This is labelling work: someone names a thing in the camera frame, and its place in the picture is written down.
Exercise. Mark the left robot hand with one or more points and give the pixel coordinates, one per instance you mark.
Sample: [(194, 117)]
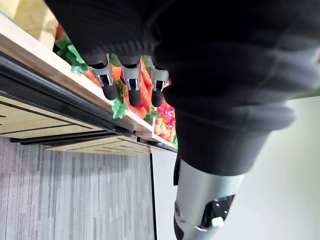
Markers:
[(212, 62)]

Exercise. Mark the wide wooden vegetable stand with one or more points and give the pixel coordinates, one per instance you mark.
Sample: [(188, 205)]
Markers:
[(30, 60)]

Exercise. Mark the orange carrot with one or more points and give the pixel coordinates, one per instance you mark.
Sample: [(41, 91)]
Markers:
[(117, 71), (138, 112), (146, 87), (93, 77)]

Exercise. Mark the red pepper pile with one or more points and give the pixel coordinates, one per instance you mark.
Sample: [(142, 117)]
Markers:
[(165, 125)]

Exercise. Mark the green carrot leaves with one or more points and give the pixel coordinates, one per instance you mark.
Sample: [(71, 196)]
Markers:
[(71, 53), (120, 107)]

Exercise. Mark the red tomato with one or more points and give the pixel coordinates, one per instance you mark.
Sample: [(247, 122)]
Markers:
[(59, 32)]

